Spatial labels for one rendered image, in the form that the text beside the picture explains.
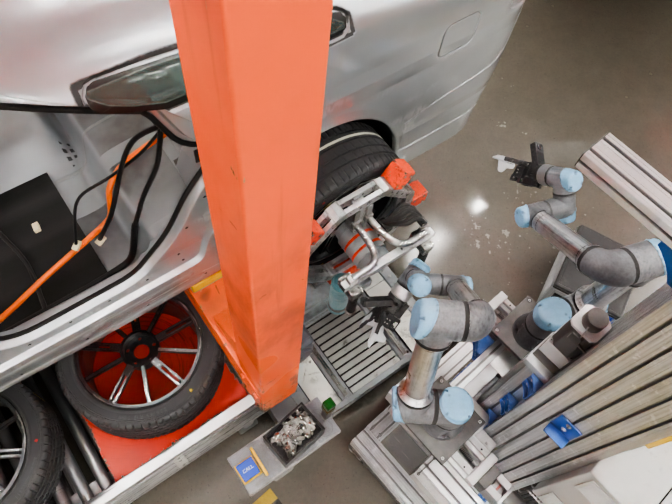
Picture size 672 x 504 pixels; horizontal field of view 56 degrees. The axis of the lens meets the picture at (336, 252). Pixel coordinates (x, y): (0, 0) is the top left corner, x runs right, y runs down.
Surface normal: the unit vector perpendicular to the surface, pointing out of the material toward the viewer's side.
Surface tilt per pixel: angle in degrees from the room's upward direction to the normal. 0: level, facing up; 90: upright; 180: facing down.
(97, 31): 34
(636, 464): 0
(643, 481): 0
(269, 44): 90
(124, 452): 0
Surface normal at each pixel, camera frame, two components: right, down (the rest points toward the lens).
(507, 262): 0.07, -0.45
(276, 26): 0.58, 0.75
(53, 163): 0.48, 0.26
